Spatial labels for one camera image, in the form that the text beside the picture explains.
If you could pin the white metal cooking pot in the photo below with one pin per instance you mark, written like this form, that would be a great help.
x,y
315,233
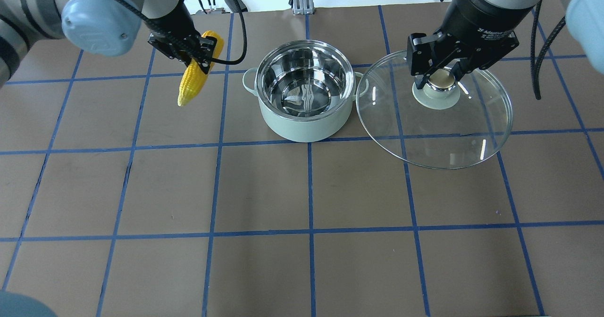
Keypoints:
x,y
305,90

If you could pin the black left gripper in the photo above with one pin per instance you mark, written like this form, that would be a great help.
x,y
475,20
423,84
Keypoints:
x,y
175,24

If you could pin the yellow corn cob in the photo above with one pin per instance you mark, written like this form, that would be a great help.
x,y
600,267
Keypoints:
x,y
194,78

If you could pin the glass pot lid with knob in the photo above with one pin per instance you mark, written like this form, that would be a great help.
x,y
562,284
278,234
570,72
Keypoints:
x,y
446,124

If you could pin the brown paper table cover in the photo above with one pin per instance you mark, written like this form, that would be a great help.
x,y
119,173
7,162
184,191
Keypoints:
x,y
117,202

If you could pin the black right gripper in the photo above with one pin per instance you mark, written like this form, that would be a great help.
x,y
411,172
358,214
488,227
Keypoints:
x,y
476,20

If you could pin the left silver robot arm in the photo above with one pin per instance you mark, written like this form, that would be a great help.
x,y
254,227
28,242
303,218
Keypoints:
x,y
104,27

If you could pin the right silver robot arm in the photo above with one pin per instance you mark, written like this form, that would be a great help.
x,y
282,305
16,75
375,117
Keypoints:
x,y
583,19

